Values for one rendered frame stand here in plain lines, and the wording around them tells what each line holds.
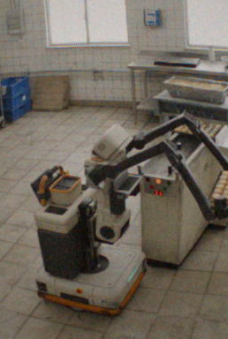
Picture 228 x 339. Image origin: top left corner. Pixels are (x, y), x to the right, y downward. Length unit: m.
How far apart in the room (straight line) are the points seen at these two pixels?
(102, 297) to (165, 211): 0.84
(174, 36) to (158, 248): 4.11
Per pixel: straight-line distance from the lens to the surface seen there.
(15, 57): 8.43
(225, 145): 4.13
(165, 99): 4.15
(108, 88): 7.83
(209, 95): 4.04
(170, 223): 3.74
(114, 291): 3.37
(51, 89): 8.00
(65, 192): 3.27
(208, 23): 7.29
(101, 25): 7.73
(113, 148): 3.00
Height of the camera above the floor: 2.39
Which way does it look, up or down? 24 degrees down
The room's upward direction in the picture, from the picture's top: 4 degrees counter-clockwise
